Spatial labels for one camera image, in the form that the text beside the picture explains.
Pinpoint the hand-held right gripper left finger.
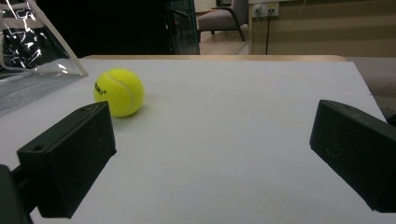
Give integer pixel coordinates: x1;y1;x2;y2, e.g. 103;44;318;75
16;100;118;219

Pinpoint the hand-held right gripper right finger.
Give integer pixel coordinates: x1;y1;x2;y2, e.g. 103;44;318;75
309;99;396;214

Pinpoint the yellow tennis ball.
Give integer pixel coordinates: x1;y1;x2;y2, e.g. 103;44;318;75
92;67;146;119

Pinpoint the clear plastic bag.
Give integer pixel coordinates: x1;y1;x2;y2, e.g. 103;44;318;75
0;0;89;118

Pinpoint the dark glass cabinet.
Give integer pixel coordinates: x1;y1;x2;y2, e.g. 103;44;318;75
164;0;201;56

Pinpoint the grey armchair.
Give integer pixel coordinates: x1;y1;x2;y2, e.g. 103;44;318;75
197;0;249;43

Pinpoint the white cable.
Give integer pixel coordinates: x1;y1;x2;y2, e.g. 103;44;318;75
281;0;307;32

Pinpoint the black cable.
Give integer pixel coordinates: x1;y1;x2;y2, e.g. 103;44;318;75
264;8;273;56

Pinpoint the white wall socket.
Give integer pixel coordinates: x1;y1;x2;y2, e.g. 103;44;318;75
252;2;280;19

